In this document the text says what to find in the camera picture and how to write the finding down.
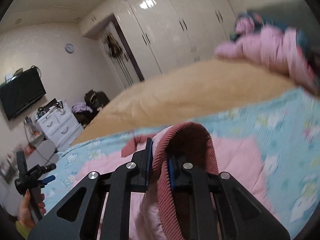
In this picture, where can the purple cloth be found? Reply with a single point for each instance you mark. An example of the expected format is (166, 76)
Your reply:
(81, 107)

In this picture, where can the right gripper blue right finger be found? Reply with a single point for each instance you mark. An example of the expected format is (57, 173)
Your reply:
(179, 174)

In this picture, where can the white drawer cabinet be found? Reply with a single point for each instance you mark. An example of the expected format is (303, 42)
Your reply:
(60, 126)

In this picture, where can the grey headboard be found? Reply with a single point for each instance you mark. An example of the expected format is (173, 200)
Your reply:
(295, 13)

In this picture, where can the round wall clock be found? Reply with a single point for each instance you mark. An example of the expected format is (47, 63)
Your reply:
(69, 48)

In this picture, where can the dark bag pile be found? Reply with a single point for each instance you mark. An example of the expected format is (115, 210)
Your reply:
(97, 101)

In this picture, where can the tan bed cover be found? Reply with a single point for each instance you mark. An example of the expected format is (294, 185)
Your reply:
(200, 89)

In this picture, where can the pink quilted jacket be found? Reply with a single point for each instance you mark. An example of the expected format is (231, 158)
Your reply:
(218, 206)

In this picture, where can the white bedroom door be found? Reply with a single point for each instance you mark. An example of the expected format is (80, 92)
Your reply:
(123, 67)

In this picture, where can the black wall television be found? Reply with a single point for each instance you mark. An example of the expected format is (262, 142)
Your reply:
(20, 92)

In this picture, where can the pink floral padded coat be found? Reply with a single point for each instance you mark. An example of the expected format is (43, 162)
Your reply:
(278, 47)

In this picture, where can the white glossy wardrobe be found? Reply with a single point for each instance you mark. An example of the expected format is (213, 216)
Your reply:
(163, 35)

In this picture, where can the blue cartoon cat blanket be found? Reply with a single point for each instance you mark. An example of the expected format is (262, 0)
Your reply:
(271, 148)

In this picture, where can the hanging door ornament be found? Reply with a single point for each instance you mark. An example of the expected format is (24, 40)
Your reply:
(114, 50)

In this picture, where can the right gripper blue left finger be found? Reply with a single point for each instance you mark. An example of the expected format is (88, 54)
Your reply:
(143, 159)

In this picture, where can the person left hand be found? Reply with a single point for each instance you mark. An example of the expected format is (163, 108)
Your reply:
(25, 214)

